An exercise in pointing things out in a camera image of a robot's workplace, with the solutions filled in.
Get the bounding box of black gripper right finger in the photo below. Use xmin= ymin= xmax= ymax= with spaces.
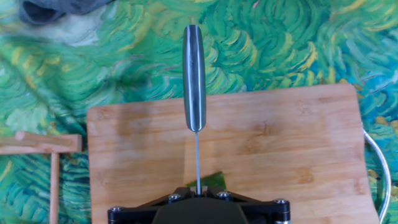
xmin=200 ymin=186 xmax=292 ymax=224

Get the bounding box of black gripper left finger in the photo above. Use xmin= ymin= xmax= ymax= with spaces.
xmin=107 ymin=186 xmax=200 ymax=224

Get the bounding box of green cucumber piece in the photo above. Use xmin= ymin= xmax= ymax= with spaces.
xmin=186 ymin=170 xmax=228 ymax=191

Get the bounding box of steel kitchen cleaver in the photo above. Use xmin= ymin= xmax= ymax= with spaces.
xmin=182 ymin=24 xmax=208 ymax=197

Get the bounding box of bamboo cutting board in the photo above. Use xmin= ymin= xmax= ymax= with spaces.
xmin=86 ymin=83 xmax=382 ymax=224

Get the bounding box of wooden peg dish rack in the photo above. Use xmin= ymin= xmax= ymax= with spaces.
xmin=0 ymin=130 xmax=83 ymax=224

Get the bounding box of painted landscape tablecloth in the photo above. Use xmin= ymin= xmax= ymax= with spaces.
xmin=0 ymin=0 xmax=398 ymax=224

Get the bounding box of grey cloth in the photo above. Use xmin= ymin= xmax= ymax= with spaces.
xmin=18 ymin=0 xmax=113 ymax=26

